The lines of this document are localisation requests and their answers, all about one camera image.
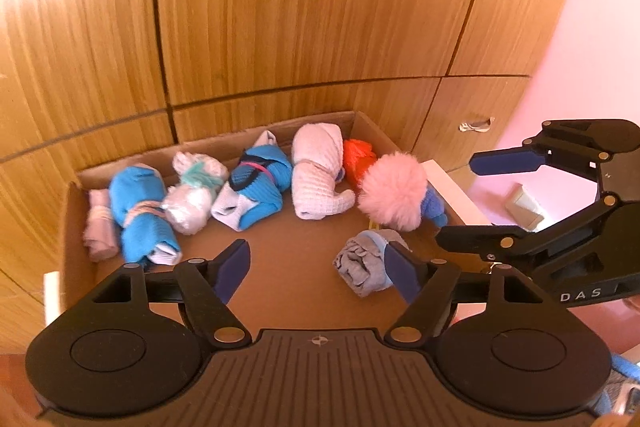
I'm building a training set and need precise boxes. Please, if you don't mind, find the plastic-wrapped bundle with teal yarn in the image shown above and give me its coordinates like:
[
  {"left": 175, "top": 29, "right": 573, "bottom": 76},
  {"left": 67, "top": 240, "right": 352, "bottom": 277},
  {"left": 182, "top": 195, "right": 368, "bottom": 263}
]
[{"left": 164, "top": 152, "right": 228, "bottom": 235}]

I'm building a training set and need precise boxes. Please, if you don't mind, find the bright blue sock bundle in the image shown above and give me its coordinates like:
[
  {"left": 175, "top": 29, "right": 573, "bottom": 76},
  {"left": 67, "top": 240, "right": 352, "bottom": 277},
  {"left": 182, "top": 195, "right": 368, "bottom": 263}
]
[{"left": 109, "top": 164, "right": 182, "bottom": 269}]

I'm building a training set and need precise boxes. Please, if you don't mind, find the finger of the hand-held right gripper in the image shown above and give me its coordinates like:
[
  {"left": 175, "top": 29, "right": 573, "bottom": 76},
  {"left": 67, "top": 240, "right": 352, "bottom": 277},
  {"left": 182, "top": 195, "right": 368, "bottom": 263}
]
[
  {"left": 469, "top": 119, "right": 640, "bottom": 178},
  {"left": 434, "top": 191, "right": 640, "bottom": 262}
]

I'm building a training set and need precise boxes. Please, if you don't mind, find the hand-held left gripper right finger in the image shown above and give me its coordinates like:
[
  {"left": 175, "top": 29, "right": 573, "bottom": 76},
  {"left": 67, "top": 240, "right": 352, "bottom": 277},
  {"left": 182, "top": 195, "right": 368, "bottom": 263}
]
[{"left": 384, "top": 241, "right": 561, "bottom": 344}]

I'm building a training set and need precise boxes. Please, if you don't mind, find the grey sock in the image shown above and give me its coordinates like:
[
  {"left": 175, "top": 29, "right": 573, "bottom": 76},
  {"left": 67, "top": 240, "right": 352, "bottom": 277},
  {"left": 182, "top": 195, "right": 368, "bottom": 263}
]
[{"left": 333, "top": 229, "right": 413, "bottom": 299}]

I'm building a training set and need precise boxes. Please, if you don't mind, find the wooden wardrobe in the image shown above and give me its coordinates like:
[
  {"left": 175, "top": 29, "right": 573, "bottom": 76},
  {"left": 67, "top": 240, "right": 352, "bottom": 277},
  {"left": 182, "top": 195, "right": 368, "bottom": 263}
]
[{"left": 0, "top": 0, "right": 588, "bottom": 348}]

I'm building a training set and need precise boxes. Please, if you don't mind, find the pale ribbed sock bundle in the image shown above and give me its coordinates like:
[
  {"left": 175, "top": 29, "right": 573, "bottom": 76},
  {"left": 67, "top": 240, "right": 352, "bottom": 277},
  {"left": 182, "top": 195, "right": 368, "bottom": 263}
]
[{"left": 291, "top": 123, "right": 357, "bottom": 222}]

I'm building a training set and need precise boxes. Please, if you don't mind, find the blue black white sock bundle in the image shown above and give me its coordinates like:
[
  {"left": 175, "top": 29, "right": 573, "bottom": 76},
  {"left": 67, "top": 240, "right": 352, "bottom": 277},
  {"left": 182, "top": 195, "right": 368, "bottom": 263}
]
[{"left": 211, "top": 130, "right": 293, "bottom": 233}]

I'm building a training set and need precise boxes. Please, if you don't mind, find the beige small box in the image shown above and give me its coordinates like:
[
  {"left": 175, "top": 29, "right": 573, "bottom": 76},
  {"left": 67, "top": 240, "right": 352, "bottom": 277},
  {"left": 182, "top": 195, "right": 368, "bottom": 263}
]
[{"left": 504, "top": 184, "right": 546, "bottom": 232}]

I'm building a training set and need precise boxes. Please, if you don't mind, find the light pink sock bundle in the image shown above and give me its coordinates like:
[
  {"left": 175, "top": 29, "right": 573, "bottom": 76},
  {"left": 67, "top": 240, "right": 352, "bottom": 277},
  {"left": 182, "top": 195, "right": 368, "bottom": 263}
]
[{"left": 84, "top": 188, "right": 121, "bottom": 263}]

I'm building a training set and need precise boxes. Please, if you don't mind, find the cardboard box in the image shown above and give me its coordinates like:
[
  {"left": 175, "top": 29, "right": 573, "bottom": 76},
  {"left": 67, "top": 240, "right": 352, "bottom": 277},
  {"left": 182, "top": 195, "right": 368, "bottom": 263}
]
[{"left": 59, "top": 109, "right": 468, "bottom": 313}]

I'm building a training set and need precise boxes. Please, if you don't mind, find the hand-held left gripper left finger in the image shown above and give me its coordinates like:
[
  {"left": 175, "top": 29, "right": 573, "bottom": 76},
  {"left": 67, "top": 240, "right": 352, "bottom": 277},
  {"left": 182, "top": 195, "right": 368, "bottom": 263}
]
[{"left": 90, "top": 239, "right": 252, "bottom": 345}]

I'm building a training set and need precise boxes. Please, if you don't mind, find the orange sock bundle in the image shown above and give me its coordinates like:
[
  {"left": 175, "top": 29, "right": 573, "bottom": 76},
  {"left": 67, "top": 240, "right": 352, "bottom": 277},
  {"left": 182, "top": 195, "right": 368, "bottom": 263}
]
[{"left": 342, "top": 138, "right": 378, "bottom": 188}]

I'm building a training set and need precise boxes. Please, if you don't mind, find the pink fluffy sock bundle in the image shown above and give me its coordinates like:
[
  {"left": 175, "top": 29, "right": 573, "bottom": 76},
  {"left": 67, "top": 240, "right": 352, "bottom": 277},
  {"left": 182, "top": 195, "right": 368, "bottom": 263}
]
[{"left": 357, "top": 154, "right": 448, "bottom": 230}]

